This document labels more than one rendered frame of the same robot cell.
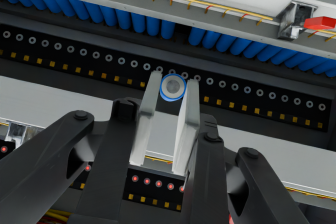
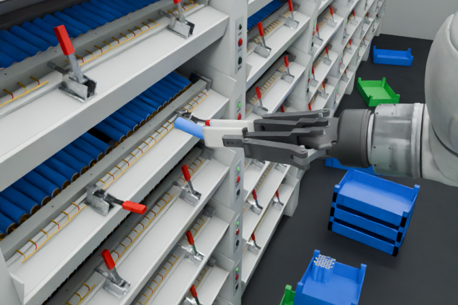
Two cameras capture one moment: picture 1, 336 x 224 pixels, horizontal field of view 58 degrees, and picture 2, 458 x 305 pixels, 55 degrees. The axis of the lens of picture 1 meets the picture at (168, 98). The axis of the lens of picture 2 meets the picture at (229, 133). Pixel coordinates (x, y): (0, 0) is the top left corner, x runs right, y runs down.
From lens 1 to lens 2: 0.63 m
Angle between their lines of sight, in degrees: 76
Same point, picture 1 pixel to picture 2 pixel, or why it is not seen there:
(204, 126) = (236, 144)
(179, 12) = (133, 147)
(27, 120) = (189, 43)
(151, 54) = not seen: hidden behind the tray
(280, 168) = (82, 118)
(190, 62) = not seen: hidden behind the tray
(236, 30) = (108, 165)
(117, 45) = not seen: hidden behind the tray
